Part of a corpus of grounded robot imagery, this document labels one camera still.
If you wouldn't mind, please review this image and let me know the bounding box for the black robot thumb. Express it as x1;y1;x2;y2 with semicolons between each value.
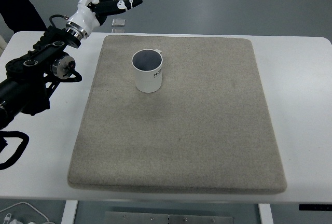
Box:
89;0;143;17

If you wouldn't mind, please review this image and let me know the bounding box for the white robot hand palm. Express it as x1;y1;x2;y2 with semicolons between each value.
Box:
66;0;112;39

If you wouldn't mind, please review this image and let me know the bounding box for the white cup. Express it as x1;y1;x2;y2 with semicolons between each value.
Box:
131;49;163;93

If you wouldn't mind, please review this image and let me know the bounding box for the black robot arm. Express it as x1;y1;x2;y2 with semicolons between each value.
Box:
1;0;143;129

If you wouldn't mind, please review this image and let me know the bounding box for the metal floor socket plate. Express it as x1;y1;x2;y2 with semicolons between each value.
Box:
112;18;126;33

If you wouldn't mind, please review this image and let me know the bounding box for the person in dark clothes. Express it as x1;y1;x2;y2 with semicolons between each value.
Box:
1;0;47;33

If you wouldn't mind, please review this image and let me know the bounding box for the beige felt mat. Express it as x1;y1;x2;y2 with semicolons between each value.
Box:
67;35;287;194

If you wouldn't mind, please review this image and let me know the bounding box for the white table leg left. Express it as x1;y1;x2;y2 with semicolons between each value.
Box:
60;200;78;224

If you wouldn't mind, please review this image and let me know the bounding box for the white table leg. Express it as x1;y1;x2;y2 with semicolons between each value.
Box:
60;200;78;224
258;203;274;224

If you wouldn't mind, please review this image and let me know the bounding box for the white table leg right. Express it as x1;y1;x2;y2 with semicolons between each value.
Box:
258;203;274;224

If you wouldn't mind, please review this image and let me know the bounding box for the black desk control panel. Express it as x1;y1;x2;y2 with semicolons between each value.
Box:
299;204;332;212

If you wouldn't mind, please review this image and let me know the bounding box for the black looped cable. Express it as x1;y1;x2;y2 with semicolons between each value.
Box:
0;130;30;171

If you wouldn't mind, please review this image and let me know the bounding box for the white cable on floor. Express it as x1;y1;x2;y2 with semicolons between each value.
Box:
0;201;57;224

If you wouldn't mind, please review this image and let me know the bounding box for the metal table base plate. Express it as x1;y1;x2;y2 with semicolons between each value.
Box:
103;212;234;224

